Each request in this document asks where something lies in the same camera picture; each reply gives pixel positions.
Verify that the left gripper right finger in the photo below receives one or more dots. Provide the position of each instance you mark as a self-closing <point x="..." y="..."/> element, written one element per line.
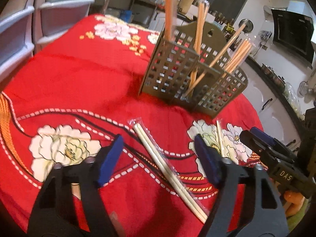
<point x="247" y="203"/>

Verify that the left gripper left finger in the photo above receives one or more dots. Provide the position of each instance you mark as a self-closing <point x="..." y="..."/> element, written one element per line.
<point x="69" y="203"/>

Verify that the chopsticks pair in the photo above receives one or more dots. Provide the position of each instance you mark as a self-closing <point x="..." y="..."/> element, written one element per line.
<point x="169" y="172"/>
<point x="220" y="138"/>

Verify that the person's right hand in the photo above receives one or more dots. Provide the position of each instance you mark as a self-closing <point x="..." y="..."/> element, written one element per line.
<point x="296" y="201"/>

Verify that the steel pot on counter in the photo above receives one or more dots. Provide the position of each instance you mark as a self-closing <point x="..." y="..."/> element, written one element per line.
<point x="279" y="81"/>

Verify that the green perforated utensil holder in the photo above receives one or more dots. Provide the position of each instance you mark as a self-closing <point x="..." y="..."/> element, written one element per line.
<point x="203" y="83"/>

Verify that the red floral tablecloth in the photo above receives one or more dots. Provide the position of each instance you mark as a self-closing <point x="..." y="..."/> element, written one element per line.
<point x="73" y="97"/>

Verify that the black range hood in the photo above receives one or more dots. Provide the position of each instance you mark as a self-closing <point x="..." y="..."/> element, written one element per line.
<point x="294" y="31"/>

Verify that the hanging dark pot lid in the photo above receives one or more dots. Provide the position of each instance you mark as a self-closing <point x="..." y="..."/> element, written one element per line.
<point x="248" y="25"/>

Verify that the chopsticks in holder left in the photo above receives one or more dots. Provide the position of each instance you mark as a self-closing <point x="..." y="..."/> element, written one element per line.
<point x="170" y="14"/>

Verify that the chopsticks in holder centre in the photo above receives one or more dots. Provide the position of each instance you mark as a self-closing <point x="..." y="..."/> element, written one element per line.
<point x="203" y="7"/>

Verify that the blue detergent bottle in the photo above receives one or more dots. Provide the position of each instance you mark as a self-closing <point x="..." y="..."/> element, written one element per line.
<point x="126" y="16"/>

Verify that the white plastic drawer unit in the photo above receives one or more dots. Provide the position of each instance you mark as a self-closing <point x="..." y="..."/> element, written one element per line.
<point x="53" y="18"/>

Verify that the metal shelf rack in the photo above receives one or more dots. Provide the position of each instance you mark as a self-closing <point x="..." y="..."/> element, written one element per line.
<point x="144" y="11"/>

